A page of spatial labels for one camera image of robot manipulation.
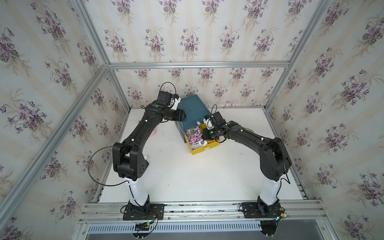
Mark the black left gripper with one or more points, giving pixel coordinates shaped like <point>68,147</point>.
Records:
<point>179,115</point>

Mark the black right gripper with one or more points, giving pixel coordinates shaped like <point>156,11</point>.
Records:
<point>204,136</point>

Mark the yellow drawer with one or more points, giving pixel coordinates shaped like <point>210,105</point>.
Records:
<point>210,145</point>

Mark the teal drawer cabinet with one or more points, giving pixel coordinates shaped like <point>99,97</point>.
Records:
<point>195,111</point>

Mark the pink flowers seed bag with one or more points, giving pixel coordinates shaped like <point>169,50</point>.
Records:
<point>194,137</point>

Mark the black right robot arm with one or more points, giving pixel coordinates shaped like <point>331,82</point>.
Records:
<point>275,161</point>

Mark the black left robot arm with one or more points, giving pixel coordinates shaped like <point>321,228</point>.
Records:
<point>128,159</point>

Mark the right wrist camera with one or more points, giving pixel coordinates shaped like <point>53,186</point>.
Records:
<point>214,120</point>

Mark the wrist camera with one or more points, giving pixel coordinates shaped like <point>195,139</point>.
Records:
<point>169,100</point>
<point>214,120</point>

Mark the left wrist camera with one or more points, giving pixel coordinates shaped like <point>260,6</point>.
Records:
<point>169,100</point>

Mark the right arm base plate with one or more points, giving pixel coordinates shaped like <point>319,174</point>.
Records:
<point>264,210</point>

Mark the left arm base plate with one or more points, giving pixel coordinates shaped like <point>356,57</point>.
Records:
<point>144,211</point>

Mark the white perforated cable duct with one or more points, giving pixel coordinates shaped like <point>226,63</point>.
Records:
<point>178,227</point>

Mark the aluminium mounting rail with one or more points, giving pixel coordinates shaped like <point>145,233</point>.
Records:
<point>202,211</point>

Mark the aluminium frame profiles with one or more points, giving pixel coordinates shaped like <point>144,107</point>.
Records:
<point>25,182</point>

